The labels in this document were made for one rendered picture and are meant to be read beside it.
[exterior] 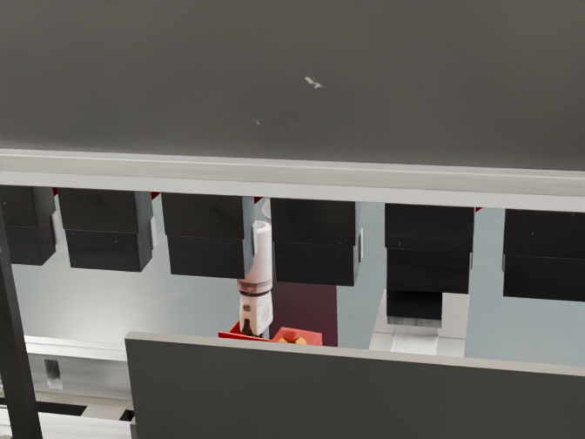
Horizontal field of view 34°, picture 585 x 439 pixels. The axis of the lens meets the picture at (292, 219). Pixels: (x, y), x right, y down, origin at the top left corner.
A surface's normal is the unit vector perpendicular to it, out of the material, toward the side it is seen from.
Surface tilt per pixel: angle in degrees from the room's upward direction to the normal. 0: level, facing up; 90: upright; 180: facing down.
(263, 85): 90
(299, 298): 90
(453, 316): 0
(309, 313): 90
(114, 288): 0
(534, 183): 90
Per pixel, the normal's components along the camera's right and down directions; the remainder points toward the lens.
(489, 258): -0.04, -0.91
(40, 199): 0.98, 0.05
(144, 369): -0.21, 0.41
